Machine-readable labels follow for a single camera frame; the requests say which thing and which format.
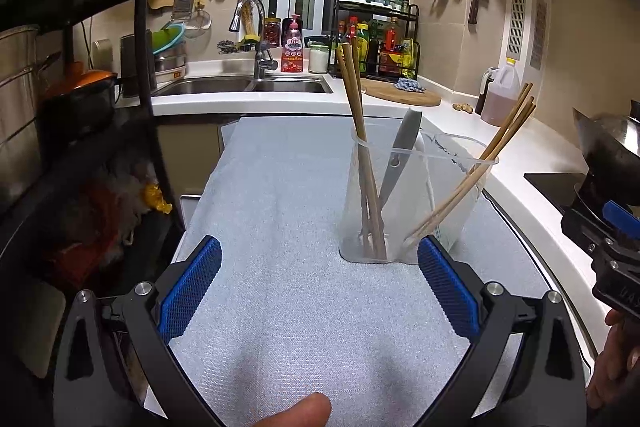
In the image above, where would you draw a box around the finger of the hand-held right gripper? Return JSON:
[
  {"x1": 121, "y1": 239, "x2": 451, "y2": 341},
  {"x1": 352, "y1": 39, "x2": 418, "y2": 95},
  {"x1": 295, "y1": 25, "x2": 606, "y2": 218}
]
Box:
[
  {"x1": 602, "y1": 201, "x2": 640, "y2": 235},
  {"x1": 561, "y1": 207, "x2": 613, "y2": 250}
]

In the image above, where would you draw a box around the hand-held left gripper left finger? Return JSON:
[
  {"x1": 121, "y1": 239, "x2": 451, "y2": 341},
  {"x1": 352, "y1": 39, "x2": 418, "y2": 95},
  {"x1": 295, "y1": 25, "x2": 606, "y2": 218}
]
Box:
[{"x1": 54, "y1": 235, "x2": 226, "y2": 427}]

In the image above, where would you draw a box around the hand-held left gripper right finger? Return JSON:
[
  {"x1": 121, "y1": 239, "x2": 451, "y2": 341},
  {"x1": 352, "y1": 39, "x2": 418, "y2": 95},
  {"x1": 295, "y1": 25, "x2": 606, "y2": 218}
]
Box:
[{"x1": 415, "y1": 235, "x2": 587, "y2": 427}]

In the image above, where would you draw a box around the clear plastic utensil holder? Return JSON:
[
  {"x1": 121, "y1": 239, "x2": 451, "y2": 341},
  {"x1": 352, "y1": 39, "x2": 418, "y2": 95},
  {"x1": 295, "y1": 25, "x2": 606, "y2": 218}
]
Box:
[{"x1": 340, "y1": 129, "x2": 501, "y2": 265}]

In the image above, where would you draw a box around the white handled fork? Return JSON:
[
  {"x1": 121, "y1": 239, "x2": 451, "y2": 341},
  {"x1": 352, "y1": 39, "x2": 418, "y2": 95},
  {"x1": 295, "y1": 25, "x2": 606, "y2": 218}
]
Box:
[{"x1": 377, "y1": 108, "x2": 425, "y2": 220}]

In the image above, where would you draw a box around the person's right hand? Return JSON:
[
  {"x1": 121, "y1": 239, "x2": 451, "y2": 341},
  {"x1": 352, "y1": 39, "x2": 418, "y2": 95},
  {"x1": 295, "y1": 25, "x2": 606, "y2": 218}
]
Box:
[{"x1": 586, "y1": 311, "x2": 640, "y2": 410}]

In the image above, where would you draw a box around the person's left hand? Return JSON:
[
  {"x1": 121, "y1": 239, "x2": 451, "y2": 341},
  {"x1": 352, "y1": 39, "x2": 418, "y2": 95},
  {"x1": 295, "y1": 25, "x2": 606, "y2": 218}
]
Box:
[{"x1": 248, "y1": 393, "x2": 332, "y2": 427}]

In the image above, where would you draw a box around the black stove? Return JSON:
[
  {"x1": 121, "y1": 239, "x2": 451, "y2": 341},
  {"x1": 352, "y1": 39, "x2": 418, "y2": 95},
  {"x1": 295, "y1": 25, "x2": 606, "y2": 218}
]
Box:
[{"x1": 524, "y1": 172, "x2": 591, "y2": 218}]

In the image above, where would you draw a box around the black wok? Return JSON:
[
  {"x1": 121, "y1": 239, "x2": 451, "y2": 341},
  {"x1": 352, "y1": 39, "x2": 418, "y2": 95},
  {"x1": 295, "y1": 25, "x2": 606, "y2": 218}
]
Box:
[{"x1": 572, "y1": 99, "x2": 640, "y2": 188}]

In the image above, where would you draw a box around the yellow crumpled packet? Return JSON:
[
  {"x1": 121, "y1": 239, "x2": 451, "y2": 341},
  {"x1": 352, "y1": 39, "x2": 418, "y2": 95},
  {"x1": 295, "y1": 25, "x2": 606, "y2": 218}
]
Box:
[{"x1": 142, "y1": 184, "x2": 173, "y2": 214}]

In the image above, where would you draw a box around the pile of plastic bags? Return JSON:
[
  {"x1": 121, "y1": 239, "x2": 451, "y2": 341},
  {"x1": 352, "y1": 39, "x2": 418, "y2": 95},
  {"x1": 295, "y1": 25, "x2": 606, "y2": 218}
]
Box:
[{"x1": 50, "y1": 152, "x2": 156, "y2": 278}]

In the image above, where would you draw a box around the plastic oil jug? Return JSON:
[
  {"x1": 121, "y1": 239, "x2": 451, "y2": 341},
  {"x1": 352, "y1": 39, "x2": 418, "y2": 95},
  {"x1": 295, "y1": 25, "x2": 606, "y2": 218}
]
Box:
[{"x1": 476, "y1": 58, "x2": 522, "y2": 128}]

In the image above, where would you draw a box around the round wooden cutting board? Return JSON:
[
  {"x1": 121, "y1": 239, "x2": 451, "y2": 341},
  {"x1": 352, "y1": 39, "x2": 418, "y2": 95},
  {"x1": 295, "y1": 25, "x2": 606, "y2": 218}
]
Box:
[{"x1": 360, "y1": 78, "x2": 442, "y2": 106}]

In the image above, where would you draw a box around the steel sink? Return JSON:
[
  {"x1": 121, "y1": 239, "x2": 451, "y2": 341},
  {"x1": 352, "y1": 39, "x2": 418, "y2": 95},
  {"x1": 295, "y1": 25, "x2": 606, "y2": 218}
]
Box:
[{"x1": 152, "y1": 74, "x2": 335, "y2": 96}]

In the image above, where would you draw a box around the black pot with orange lid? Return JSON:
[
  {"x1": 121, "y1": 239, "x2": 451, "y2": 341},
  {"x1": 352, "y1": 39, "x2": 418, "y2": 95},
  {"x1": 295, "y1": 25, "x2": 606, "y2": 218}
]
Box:
[{"x1": 40, "y1": 62, "x2": 121, "y2": 142}]

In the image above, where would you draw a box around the steel basin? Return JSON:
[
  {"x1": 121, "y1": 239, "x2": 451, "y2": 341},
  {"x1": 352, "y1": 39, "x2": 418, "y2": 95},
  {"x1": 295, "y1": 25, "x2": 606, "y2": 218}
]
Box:
[{"x1": 152, "y1": 49, "x2": 188, "y2": 75}]

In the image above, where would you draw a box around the dark grey canister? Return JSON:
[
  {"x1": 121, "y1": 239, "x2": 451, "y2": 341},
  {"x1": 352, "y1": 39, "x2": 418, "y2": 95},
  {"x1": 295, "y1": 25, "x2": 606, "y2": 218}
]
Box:
[{"x1": 120, "y1": 32, "x2": 156, "y2": 98}]

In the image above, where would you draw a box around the chrome faucet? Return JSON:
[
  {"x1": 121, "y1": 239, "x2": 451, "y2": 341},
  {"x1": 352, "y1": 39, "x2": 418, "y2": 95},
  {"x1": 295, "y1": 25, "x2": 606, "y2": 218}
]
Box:
[{"x1": 229, "y1": 0, "x2": 278, "y2": 80}]

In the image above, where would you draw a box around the row of condiment bottles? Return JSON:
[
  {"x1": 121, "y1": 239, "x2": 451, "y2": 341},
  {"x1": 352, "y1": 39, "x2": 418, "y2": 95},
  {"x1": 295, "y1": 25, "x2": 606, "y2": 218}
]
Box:
[{"x1": 332, "y1": 16, "x2": 416, "y2": 78}]

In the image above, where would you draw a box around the steel stockpot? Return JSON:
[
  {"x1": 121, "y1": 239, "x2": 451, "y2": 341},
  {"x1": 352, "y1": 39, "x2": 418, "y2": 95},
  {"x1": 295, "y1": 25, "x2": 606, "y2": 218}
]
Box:
[{"x1": 0, "y1": 24, "x2": 56, "y2": 218}]

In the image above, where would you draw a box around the black spice rack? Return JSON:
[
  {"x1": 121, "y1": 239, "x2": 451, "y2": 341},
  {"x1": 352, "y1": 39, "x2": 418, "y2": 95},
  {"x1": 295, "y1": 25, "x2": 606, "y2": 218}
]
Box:
[{"x1": 327, "y1": 0, "x2": 420, "y2": 82}]

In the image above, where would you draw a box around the green colander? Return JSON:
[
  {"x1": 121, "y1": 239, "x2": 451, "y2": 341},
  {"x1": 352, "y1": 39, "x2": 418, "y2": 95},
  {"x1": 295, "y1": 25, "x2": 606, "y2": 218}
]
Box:
[{"x1": 151, "y1": 24, "x2": 187, "y2": 55}]

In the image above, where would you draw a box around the red soap bottle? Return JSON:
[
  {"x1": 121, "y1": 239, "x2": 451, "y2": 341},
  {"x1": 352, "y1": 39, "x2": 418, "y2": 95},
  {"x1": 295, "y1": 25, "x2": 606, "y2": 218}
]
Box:
[{"x1": 280, "y1": 14, "x2": 306, "y2": 74}]

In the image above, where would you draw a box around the black storage rack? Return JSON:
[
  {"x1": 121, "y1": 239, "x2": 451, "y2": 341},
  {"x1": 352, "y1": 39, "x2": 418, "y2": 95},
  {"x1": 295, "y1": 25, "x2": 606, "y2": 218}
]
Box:
[{"x1": 0, "y1": 0, "x2": 226, "y2": 258}]

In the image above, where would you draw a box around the white jar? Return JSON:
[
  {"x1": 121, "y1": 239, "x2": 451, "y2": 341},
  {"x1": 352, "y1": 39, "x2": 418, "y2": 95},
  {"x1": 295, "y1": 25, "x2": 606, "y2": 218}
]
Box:
[{"x1": 307, "y1": 41, "x2": 331, "y2": 74}]

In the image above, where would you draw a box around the red jar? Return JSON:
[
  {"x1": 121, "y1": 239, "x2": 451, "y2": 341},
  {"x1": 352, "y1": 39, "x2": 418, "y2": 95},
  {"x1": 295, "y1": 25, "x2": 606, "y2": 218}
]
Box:
[{"x1": 262, "y1": 17, "x2": 281, "y2": 48}]

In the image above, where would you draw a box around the bundle of thin sticks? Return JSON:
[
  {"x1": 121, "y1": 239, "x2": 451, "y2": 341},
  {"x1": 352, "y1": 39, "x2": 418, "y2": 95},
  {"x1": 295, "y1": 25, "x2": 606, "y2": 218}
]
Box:
[{"x1": 239, "y1": 0, "x2": 256, "y2": 40}]

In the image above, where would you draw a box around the wall vent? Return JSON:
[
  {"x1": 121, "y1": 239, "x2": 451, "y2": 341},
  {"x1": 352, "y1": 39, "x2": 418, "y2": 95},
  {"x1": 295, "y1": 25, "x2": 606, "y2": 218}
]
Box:
[
  {"x1": 530, "y1": 0, "x2": 548, "y2": 70},
  {"x1": 509, "y1": 0, "x2": 527, "y2": 60}
]

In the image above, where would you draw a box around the wire sponge holder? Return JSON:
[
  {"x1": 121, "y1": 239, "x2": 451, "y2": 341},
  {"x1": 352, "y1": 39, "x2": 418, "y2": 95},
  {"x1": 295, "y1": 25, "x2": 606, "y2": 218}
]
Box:
[{"x1": 216, "y1": 34, "x2": 261, "y2": 56}]

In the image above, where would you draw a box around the wire mesh strainer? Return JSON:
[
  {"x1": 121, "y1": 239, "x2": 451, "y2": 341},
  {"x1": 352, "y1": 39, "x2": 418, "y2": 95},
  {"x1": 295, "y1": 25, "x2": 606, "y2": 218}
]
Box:
[{"x1": 184, "y1": 7, "x2": 212, "y2": 38}]

